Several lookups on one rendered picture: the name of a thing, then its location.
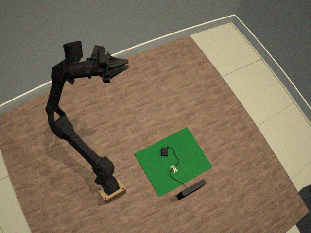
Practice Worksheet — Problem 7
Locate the green circuit board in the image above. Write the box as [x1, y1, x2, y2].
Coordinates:
[135, 128, 212, 197]

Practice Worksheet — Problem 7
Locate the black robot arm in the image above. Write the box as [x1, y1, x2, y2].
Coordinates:
[45, 41, 120, 196]

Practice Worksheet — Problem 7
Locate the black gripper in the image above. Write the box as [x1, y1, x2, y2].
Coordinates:
[84, 48, 129, 83]

